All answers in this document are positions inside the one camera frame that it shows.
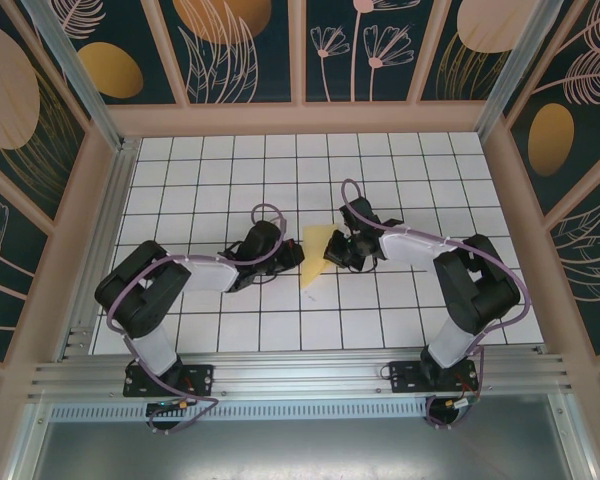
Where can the aluminium frame side bar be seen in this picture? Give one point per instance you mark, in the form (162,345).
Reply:
(577,440)
(30,445)

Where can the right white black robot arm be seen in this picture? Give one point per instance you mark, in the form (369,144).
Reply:
(410,245)

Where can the grey metal sheet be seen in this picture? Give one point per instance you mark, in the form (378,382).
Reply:
(300,450)

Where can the pink disc gold lines panel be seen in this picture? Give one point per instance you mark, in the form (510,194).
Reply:
(10,90)
(480,30)

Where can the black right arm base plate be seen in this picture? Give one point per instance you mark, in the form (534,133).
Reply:
(405,377)

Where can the aluminium side rail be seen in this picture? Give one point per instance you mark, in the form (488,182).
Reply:
(116,200)

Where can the orange disc leaf wall panel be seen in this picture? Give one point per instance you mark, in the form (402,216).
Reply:
(220,50)

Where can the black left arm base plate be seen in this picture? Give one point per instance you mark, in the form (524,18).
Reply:
(200,380)

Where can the pink leaves wall panel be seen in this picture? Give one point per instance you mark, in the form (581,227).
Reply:
(590,260)

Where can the single flower wall panel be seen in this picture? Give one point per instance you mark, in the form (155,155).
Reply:
(5,260)

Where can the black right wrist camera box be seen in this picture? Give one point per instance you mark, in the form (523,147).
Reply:
(337,250)

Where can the aluminium frame post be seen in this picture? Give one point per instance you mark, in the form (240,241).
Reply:
(87,85)
(515,70)

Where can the gold oval feather wall panel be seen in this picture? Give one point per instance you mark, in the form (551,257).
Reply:
(550,140)

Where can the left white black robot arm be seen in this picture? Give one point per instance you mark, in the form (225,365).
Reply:
(210,275)

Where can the wide aluminium mounting rail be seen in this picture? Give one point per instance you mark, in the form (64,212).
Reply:
(300,375)

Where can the pink flowers wall panel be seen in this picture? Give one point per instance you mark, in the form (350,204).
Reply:
(360,60)

